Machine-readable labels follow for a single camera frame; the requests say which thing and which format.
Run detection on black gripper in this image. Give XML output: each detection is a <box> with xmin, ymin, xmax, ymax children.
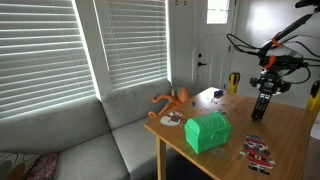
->
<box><xmin>250</xmin><ymin>71</ymin><xmax>291</xmax><ymax>94</ymax></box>

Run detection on black remote control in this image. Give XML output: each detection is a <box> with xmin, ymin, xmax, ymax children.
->
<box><xmin>251</xmin><ymin>93</ymin><xmax>272</xmax><ymax>121</ymax></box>

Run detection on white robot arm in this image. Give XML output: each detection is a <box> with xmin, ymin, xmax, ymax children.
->
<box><xmin>250</xmin><ymin>0</ymin><xmax>320</xmax><ymax>95</ymax></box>

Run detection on yellow black bollard left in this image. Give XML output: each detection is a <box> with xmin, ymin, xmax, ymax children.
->
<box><xmin>229</xmin><ymin>72</ymin><xmax>240</xmax><ymax>93</ymax></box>

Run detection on yellow black bollard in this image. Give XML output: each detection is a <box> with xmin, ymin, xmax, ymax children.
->
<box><xmin>306</xmin><ymin>80</ymin><xmax>320</xmax><ymax>118</ymax></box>
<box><xmin>229</xmin><ymin>72</ymin><xmax>240</xmax><ymax>93</ymax></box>

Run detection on small blue toy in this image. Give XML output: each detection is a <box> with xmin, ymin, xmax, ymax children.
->
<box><xmin>214</xmin><ymin>90</ymin><xmax>223</xmax><ymax>97</ymax></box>

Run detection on yellow black bollard right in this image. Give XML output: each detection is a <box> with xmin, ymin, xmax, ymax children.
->
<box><xmin>306</xmin><ymin>80</ymin><xmax>320</xmax><ymax>118</ymax></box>

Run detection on wooden table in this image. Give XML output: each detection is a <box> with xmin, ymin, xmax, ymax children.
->
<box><xmin>145</xmin><ymin>88</ymin><xmax>312</xmax><ymax>180</ymax></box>

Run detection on green treasure chest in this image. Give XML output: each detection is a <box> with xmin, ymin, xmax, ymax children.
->
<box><xmin>184</xmin><ymin>112</ymin><xmax>231</xmax><ymax>154</ymax></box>

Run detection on white entry door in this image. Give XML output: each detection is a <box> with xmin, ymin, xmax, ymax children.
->
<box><xmin>194</xmin><ymin>0</ymin><xmax>236</xmax><ymax>93</ymax></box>

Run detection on orange octopus plush toy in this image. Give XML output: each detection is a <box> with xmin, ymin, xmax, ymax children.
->
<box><xmin>148</xmin><ymin>85</ymin><xmax>190</xmax><ymax>118</ymax></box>

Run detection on snowman sticker white brown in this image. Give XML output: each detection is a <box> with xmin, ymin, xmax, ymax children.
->
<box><xmin>160</xmin><ymin>111</ymin><xmax>184</xmax><ymax>126</ymax></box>

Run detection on right white window blind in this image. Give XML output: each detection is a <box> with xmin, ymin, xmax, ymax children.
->
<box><xmin>94</xmin><ymin>0</ymin><xmax>168</xmax><ymax>90</ymax></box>

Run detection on white window blind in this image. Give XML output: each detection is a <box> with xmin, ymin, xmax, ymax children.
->
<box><xmin>94</xmin><ymin>0</ymin><xmax>168</xmax><ymax>90</ymax></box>
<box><xmin>0</xmin><ymin>0</ymin><xmax>95</xmax><ymax>120</ymax></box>

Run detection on grey sofa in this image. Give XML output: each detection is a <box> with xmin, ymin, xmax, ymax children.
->
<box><xmin>0</xmin><ymin>80</ymin><xmax>171</xmax><ymax>180</ymax></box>

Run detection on left white window blind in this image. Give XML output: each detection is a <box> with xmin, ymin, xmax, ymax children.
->
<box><xmin>0</xmin><ymin>0</ymin><xmax>95</xmax><ymax>120</ymax></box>

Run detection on patterned cushion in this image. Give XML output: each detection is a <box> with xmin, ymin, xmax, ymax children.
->
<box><xmin>0</xmin><ymin>153</ymin><xmax>58</xmax><ymax>180</ymax></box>

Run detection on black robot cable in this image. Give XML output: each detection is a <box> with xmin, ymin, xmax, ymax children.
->
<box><xmin>226</xmin><ymin>33</ymin><xmax>320</xmax><ymax>84</ymax></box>

